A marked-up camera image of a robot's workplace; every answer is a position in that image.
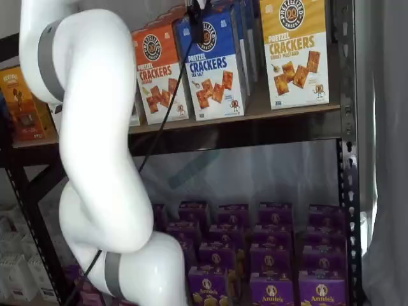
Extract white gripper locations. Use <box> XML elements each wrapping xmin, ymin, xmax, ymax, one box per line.
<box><xmin>186</xmin><ymin>0</ymin><xmax>208</xmax><ymax>45</ymax></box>

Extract blue white pretzel crackers box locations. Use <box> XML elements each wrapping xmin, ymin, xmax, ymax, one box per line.
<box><xmin>173</xmin><ymin>6</ymin><xmax>252</xmax><ymax>122</ymax></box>

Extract orange cheddar pretzel crackers box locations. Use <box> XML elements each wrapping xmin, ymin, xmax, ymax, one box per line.
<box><xmin>156</xmin><ymin>5</ymin><xmax>189</xmax><ymax>20</ymax></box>
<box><xmin>131</xmin><ymin>24</ymin><xmax>189</xmax><ymax>125</ymax></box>
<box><xmin>142</xmin><ymin>12</ymin><xmax>184</xmax><ymax>32</ymax></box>

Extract wooden shelf board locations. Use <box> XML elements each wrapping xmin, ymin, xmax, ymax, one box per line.
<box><xmin>12</xmin><ymin>103</ymin><xmax>342</xmax><ymax>149</ymax></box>

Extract yellow honey mustard crackers box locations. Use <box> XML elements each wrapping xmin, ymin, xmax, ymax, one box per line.
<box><xmin>259</xmin><ymin>0</ymin><xmax>331</xmax><ymax>111</ymax></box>

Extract black metal shelf rack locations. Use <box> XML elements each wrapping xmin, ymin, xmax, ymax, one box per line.
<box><xmin>0</xmin><ymin>0</ymin><xmax>364</xmax><ymax>306</ymax></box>

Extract Simple Mills sweet thins box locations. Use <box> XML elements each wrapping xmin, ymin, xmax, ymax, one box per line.
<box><xmin>49</xmin><ymin>101</ymin><xmax>64</xmax><ymax>133</ymax></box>

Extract purple Annie's snack box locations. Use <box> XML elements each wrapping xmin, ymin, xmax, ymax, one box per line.
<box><xmin>164</xmin><ymin>221</ymin><xmax>202</xmax><ymax>246</ymax></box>
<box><xmin>208</xmin><ymin>224</ymin><xmax>245</xmax><ymax>248</ymax></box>
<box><xmin>308</xmin><ymin>205</ymin><xmax>347</xmax><ymax>231</ymax></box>
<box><xmin>301</xmin><ymin>245</ymin><xmax>347</xmax><ymax>277</ymax></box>
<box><xmin>251</xmin><ymin>224</ymin><xmax>293</xmax><ymax>248</ymax></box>
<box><xmin>249</xmin><ymin>273</ymin><xmax>295</xmax><ymax>306</ymax></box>
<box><xmin>218</xmin><ymin>203</ymin><xmax>250</xmax><ymax>228</ymax></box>
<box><xmin>187</xmin><ymin>266</ymin><xmax>230</xmax><ymax>306</ymax></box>
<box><xmin>249</xmin><ymin>244</ymin><xmax>293</xmax><ymax>277</ymax></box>
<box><xmin>298</xmin><ymin>274</ymin><xmax>348</xmax><ymax>306</ymax></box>
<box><xmin>198</xmin><ymin>242</ymin><xmax>237</xmax><ymax>272</ymax></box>
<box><xmin>258</xmin><ymin>202</ymin><xmax>294</xmax><ymax>226</ymax></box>
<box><xmin>64</xmin><ymin>263</ymin><xmax>85</xmax><ymax>283</ymax></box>
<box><xmin>178</xmin><ymin>201</ymin><xmax>210</xmax><ymax>224</ymax></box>
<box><xmin>301</xmin><ymin>228</ymin><xmax>347</xmax><ymax>251</ymax></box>

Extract orange snack box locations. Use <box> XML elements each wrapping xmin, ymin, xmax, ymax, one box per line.
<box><xmin>0</xmin><ymin>66</ymin><xmax>57</xmax><ymax>143</ymax></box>

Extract purple Annie's snack boxes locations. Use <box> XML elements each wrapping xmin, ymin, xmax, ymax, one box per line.
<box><xmin>149</xmin><ymin>203</ymin><xmax>348</xmax><ymax>306</ymax></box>

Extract white carton package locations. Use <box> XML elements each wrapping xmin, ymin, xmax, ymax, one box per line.
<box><xmin>27</xmin><ymin>254</ymin><xmax>60</xmax><ymax>302</ymax></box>
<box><xmin>0</xmin><ymin>254</ymin><xmax>30</xmax><ymax>303</ymax></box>
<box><xmin>18</xmin><ymin>231</ymin><xmax>42</xmax><ymax>258</ymax></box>
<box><xmin>0</xmin><ymin>216</ymin><xmax>22</xmax><ymax>256</ymax></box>

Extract black cable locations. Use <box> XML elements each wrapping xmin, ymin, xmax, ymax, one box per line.
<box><xmin>68</xmin><ymin>31</ymin><xmax>196</xmax><ymax>306</ymax></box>

